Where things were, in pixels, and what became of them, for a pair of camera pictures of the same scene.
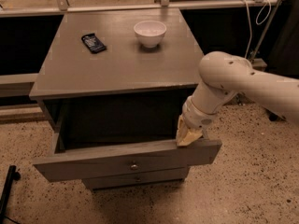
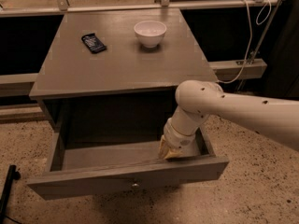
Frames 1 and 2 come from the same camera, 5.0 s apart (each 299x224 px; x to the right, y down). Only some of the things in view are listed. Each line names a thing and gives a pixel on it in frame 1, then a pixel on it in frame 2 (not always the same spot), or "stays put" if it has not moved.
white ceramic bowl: (150, 33) stays put
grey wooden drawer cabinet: (113, 85) stays put
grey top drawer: (102, 137) to (76, 169)
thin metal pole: (258, 41) stays put
